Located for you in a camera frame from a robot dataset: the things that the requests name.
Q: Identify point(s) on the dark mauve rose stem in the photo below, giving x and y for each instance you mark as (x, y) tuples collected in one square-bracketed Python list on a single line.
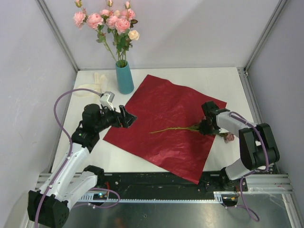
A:
[(175, 128)]

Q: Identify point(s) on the cream ribbon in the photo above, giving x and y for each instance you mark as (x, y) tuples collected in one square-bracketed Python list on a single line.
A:
[(99, 85)]

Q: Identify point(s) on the pink rose stem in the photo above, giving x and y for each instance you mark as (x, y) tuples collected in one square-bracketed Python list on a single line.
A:
[(109, 21), (127, 19), (94, 21)]

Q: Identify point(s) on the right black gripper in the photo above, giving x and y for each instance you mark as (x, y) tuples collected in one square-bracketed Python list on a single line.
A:
[(217, 131)]

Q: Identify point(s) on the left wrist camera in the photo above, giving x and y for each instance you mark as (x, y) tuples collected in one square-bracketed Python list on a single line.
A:
[(106, 100)]

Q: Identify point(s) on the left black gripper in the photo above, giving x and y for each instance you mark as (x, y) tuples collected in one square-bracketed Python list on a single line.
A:
[(127, 118)]

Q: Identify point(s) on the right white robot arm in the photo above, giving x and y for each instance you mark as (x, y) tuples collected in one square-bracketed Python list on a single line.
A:
[(257, 145)]

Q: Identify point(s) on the teal conical vase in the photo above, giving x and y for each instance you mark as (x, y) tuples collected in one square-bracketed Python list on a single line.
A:
[(124, 77)]

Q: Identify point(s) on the dark red wrapping paper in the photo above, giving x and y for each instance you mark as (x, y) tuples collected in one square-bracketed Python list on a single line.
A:
[(159, 104)]

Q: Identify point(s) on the cream single rose stem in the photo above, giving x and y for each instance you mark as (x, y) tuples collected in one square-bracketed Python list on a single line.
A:
[(117, 13)]

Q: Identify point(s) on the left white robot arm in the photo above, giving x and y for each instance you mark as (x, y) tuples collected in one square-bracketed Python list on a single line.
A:
[(51, 204)]

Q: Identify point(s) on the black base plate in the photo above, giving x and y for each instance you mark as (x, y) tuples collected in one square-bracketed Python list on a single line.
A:
[(167, 186)]

